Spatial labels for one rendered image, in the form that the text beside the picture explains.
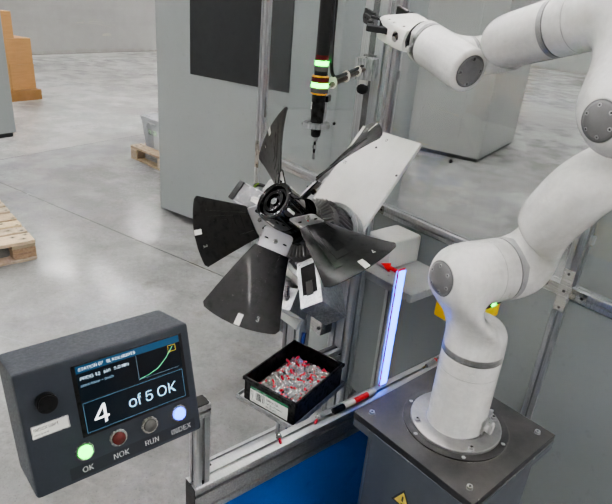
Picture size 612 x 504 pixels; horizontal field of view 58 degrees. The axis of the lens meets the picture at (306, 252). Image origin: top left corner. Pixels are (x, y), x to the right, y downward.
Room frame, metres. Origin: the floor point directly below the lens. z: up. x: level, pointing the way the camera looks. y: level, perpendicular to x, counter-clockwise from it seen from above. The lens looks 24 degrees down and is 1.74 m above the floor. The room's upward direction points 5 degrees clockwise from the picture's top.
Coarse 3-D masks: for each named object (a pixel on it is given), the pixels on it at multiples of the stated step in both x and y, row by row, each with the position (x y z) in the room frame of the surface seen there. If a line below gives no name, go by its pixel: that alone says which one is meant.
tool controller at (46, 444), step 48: (96, 336) 0.72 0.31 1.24; (144, 336) 0.71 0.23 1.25; (48, 384) 0.61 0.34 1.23; (96, 384) 0.65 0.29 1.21; (144, 384) 0.69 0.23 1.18; (192, 384) 0.74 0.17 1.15; (48, 432) 0.59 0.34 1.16; (96, 432) 0.63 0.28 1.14; (144, 432) 0.67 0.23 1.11; (48, 480) 0.57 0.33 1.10
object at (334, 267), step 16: (320, 224) 1.41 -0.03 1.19; (304, 240) 1.33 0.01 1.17; (320, 240) 1.32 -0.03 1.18; (336, 240) 1.33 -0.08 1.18; (352, 240) 1.33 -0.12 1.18; (368, 240) 1.33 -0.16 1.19; (384, 240) 1.33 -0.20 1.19; (320, 256) 1.27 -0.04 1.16; (336, 256) 1.26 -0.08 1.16; (352, 256) 1.26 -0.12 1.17; (368, 256) 1.26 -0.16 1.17; (384, 256) 1.26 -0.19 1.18; (320, 272) 1.22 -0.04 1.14; (336, 272) 1.22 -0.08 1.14; (352, 272) 1.21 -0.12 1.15
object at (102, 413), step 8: (112, 392) 0.66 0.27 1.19; (96, 400) 0.64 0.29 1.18; (104, 400) 0.65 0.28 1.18; (112, 400) 0.65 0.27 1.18; (88, 408) 0.63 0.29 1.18; (96, 408) 0.64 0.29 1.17; (104, 408) 0.64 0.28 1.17; (112, 408) 0.65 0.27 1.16; (88, 416) 0.63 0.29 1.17; (96, 416) 0.63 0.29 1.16; (104, 416) 0.64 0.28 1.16; (112, 416) 0.65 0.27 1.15; (88, 424) 0.62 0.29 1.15; (96, 424) 0.63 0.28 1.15; (104, 424) 0.64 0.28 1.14; (112, 424) 0.64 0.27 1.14; (88, 432) 0.62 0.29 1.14
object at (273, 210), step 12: (264, 192) 1.51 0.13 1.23; (276, 192) 1.49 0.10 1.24; (288, 192) 1.46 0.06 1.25; (264, 204) 1.48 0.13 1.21; (276, 204) 1.46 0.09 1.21; (288, 204) 1.43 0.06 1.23; (300, 204) 1.47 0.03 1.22; (312, 204) 1.53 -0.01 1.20; (264, 216) 1.44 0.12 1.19; (276, 216) 1.42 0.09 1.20; (288, 216) 1.43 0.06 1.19; (276, 228) 1.46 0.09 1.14; (288, 228) 1.45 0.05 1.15; (300, 240) 1.47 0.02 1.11
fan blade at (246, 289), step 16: (256, 256) 1.40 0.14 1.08; (272, 256) 1.41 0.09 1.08; (240, 272) 1.37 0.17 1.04; (256, 272) 1.37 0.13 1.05; (272, 272) 1.38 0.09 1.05; (224, 288) 1.34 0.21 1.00; (240, 288) 1.34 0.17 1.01; (256, 288) 1.34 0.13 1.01; (272, 288) 1.35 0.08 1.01; (208, 304) 1.32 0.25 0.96; (224, 304) 1.31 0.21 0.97; (240, 304) 1.31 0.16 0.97; (256, 304) 1.31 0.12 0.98; (272, 304) 1.32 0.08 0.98; (272, 320) 1.29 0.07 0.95
